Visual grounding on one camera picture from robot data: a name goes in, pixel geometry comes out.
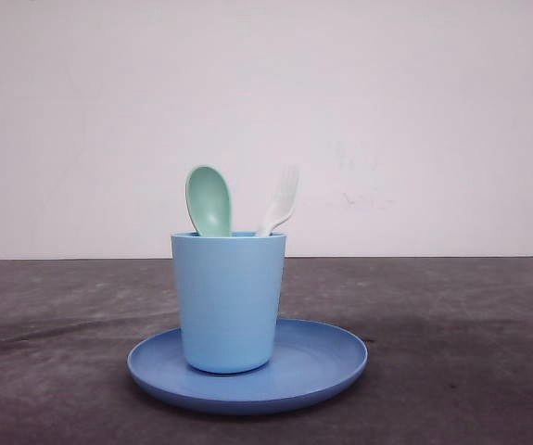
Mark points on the white plastic fork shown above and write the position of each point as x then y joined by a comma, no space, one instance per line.
283,203

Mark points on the mint green plastic spoon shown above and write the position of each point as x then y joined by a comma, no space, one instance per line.
208,202

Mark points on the light blue plastic cup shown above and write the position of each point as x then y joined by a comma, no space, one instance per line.
228,290

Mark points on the blue plastic plate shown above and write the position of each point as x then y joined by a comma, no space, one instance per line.
311,363

